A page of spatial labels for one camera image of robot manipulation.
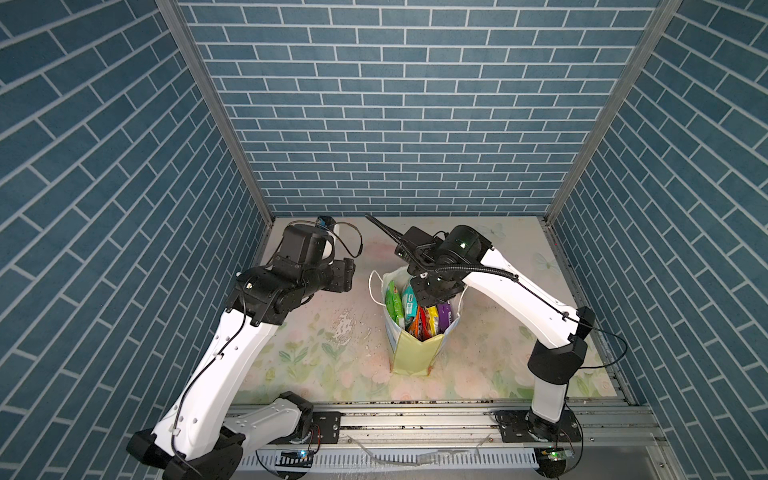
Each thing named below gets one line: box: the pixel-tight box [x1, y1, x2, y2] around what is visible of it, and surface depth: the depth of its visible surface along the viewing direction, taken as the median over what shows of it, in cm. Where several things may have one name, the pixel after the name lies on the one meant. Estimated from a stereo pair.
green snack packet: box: [385, 280, 405, 326], surface depth 77 cm
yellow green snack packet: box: [426, 305, 439, 336], surface depth 71 cm
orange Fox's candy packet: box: [408, 303, 420, 339], surface depth 74 cm
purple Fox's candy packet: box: [437, 302, 453, 334], surface depth 74 cm
